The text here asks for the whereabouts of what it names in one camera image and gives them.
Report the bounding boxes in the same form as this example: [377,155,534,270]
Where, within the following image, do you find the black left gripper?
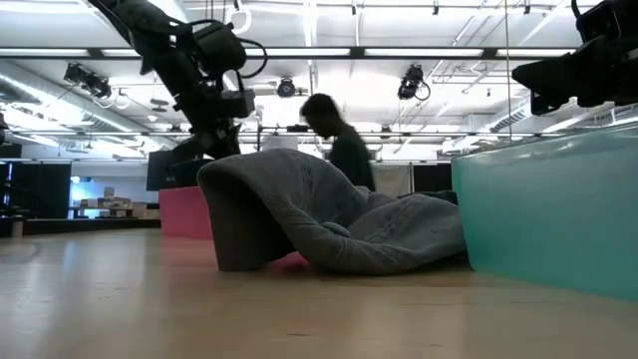
[163,49,242,162]

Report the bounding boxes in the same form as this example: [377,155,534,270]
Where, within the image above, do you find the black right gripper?
[511,33,638,117]

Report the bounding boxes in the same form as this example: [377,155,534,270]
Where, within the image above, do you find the grey hat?
[196,148,468,277]

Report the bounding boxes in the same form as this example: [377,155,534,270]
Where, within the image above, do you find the black monitor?
[146,151,173,192]

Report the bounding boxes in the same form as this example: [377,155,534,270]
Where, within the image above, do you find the pink plastic bin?
[158,185,214,241]

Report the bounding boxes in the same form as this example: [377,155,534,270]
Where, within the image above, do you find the shelf with cardboard boxes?
[69,186,160,220]

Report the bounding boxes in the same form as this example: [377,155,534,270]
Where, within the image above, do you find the teal plastic bin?
[451,123,638,302]

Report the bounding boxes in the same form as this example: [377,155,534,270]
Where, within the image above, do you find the person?
[298,93,377,192]

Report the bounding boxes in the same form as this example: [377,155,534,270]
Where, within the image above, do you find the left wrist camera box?
[218,88,256,120]

